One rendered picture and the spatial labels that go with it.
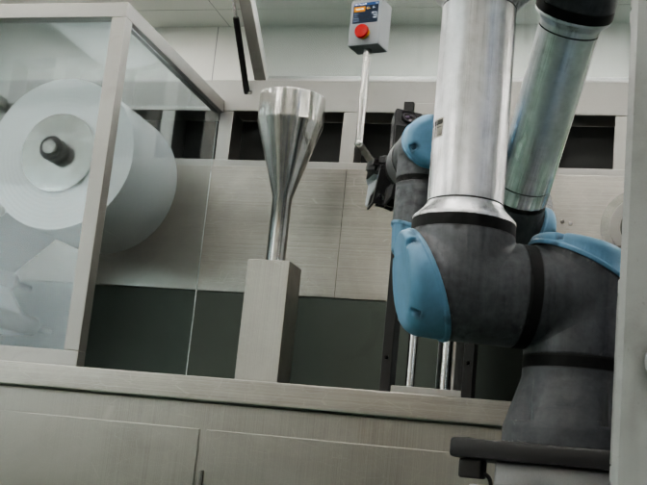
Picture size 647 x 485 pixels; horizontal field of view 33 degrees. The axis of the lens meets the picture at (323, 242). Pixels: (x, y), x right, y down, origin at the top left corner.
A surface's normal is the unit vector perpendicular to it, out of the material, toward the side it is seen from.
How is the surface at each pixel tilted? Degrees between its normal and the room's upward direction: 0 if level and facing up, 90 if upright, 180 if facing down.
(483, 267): 86
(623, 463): 90
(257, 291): 90
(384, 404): 90
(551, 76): 128
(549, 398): 72
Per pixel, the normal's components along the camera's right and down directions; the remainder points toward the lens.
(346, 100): -0.25, -0.22
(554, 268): 0.16, -0.58
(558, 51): -0.38, 0.43
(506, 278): 0.16, -0.33
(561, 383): -0.37, -0.51
